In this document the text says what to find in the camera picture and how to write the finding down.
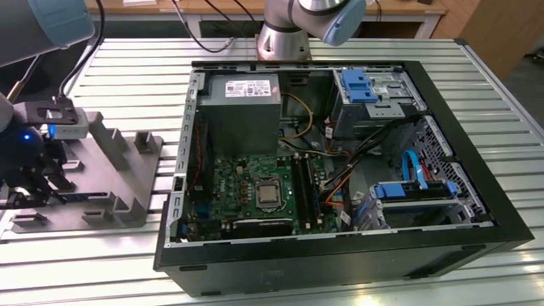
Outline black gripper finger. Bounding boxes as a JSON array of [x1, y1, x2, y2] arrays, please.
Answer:
[[0, 182, 36, 210], [22, 142, 69, 206]]

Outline black RAM slot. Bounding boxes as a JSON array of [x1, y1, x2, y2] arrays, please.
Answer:
[[289, 153, 310, 229], [300, 153, 318, 228]]

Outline grey parts rack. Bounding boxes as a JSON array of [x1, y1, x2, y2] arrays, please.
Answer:
[[8, 110, 165, 236]]

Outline black case fan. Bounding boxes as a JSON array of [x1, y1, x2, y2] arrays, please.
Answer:
[[196, 122, 216, 184]]

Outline green motherboard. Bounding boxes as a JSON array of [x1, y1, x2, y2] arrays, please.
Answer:
[[209, 154, 341, 237]]

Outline grey power supply unit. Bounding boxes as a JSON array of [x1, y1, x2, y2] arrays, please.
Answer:
[[197, 73, 284, 157]]

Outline silver CPU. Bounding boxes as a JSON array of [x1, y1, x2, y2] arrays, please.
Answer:
[[256, 185, 280, 205]]

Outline black graphics card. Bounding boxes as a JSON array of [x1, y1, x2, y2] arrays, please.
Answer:
[[181, 216, 296, 240]]

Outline black PC case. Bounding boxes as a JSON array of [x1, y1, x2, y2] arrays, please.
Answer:
[[152, 59, 536, 297]]

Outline blue plastic drive carrier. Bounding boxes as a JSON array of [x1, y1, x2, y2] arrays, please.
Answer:
[[342, 70, 380, 103]]

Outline hard disk in blue carrier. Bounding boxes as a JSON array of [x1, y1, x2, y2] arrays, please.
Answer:
[[369, 180, 458, 200]]

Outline grey metal drive cage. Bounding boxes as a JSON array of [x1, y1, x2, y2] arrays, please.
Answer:
[[332, 68, 428, 138]]

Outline grey metal disk bay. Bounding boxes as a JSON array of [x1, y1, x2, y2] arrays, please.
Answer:
[[354, 180, 488, 232]]

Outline brown wooden cabinet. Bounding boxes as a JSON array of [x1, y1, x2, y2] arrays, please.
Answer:
[[460, 0, 544, 82]]

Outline grey wrist camera black bracket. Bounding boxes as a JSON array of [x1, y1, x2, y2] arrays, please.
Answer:
[[14, 101, 92, 140]]

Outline CPU socket black frame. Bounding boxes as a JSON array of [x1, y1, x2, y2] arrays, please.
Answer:
[[249, 175, 285, 215]]

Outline black loose cable silver plug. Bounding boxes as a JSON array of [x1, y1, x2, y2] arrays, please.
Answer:
[[172, 0, 237, 54]]

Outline black white cable bundle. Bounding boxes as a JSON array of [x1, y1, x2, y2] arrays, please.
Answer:
[[277, 140, 341, 157]]

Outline yellow power cable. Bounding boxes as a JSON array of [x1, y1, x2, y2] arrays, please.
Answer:
[[280, 91, 316, 140]]

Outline orange power wire bundle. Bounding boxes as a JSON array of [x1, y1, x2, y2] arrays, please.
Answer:
[[322, 165, 362, 210]]

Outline black sleeved cable bundle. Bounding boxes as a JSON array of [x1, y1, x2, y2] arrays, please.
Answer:
[[344, 113, 430, 170]]

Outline blue SATA wire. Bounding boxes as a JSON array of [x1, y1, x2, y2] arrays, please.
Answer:
[[401, 149, 430, 191]]

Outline wooden desk white frame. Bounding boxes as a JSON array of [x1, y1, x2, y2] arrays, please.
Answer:
[[86, 0, 450, 40]]

